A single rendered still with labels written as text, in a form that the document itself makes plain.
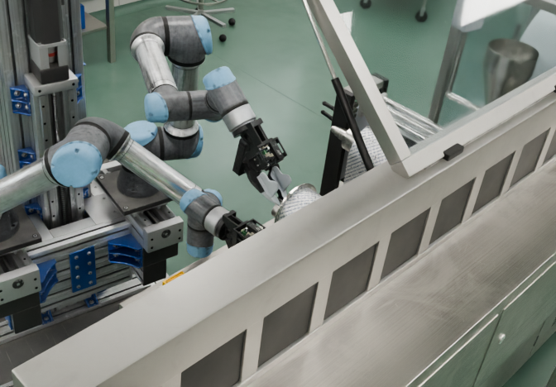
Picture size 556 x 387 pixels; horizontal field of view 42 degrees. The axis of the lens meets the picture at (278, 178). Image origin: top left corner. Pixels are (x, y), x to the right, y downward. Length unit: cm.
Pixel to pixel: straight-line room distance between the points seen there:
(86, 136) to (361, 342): 101
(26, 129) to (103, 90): 239
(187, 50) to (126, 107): 245
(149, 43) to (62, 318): 126
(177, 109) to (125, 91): 295
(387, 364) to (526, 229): 51
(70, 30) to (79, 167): 58
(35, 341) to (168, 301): 195
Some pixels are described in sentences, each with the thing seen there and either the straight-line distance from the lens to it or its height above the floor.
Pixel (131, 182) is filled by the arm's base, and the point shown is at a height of 87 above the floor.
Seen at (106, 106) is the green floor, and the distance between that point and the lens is 463.
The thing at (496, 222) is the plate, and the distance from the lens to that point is 159.
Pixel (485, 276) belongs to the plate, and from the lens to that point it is 145.
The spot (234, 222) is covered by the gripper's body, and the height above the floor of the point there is 116.
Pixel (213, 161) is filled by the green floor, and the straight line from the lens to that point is 414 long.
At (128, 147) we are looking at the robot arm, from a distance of 206.
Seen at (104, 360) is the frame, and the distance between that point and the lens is 91.
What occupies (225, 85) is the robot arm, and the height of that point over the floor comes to 150.
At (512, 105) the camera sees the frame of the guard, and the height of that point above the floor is 167.
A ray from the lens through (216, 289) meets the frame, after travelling 99.
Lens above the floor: 235
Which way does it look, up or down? 35 degrees down
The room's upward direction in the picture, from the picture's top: 7 degrees clockwise
